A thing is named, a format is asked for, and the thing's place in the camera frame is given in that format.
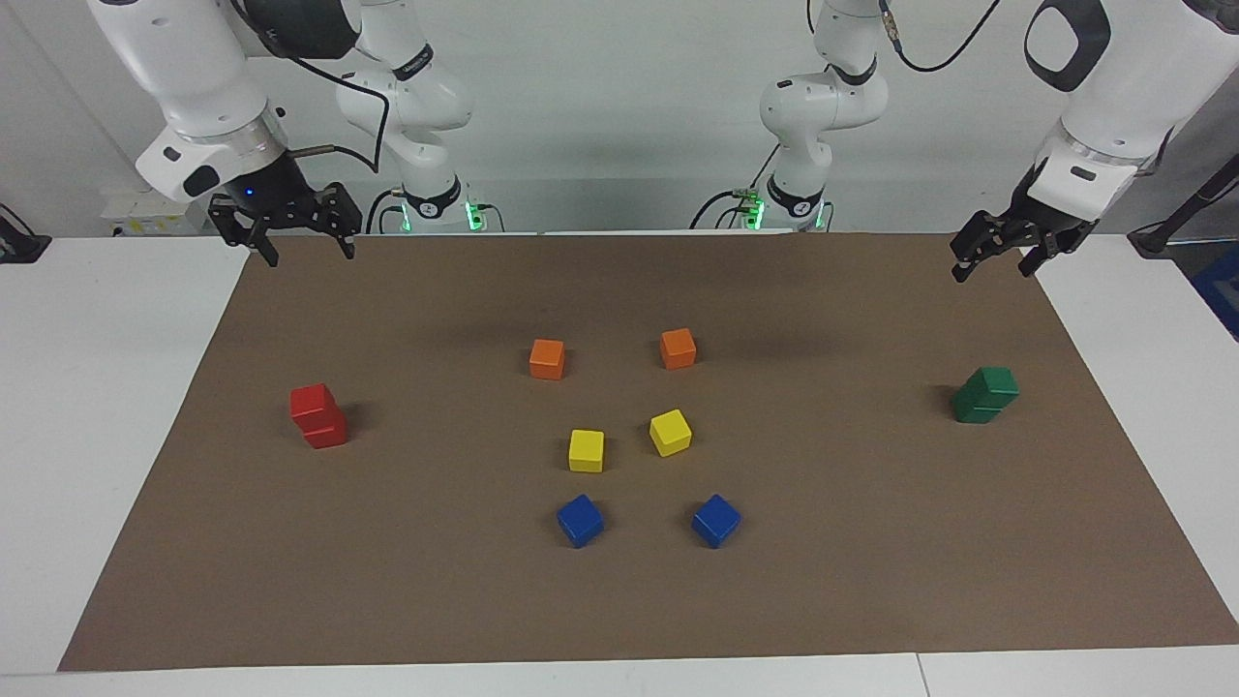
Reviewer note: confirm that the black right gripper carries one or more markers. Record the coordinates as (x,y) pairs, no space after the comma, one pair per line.
(281,198)

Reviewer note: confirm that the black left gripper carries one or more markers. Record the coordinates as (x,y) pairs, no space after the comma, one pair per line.
(1036,223)

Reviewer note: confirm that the green wooden block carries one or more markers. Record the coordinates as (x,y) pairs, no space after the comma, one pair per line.
(973,411)
(995,383)

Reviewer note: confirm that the red wooden block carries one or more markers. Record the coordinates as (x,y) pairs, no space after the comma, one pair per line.
(329,438)
(313,404)

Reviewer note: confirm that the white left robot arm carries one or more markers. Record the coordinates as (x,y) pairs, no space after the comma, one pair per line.
(1123,87)

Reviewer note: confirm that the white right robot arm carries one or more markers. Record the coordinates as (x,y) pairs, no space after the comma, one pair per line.
(194,77)

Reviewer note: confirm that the white power strip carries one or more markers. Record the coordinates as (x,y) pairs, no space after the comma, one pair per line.
(145,215)

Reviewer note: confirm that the blue box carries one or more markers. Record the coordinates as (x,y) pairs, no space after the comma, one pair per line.
(1222,290)

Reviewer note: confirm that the orange wooden block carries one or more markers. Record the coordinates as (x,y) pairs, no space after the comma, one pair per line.
(547,359)
(678,348)

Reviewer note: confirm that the black flat device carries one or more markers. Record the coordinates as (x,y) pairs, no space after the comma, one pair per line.
(19,244)

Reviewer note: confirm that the yellow wooden block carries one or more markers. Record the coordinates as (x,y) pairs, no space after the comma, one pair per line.
(586,451)
(671,433)

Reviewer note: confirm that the blue wooden block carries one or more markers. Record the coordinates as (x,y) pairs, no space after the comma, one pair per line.
(715,521)
(580,521)

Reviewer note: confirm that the brown table mat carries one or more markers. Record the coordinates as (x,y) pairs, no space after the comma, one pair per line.
(619,600)

